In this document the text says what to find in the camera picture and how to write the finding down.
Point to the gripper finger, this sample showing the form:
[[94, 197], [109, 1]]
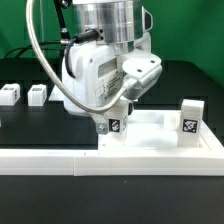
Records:
[[130, 107], [102, 123]]

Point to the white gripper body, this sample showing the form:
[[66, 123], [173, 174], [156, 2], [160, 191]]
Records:
[[110, 58]]

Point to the white square tabletop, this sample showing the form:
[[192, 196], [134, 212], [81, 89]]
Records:
[[158, 130]]

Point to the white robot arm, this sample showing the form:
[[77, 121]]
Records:
[[110, 71]]

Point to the white sheet with AprilTags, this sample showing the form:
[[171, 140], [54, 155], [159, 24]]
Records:
[[56, 94]]

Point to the white L-shaped obstacle fence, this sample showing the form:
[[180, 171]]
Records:
[[106, 162]]

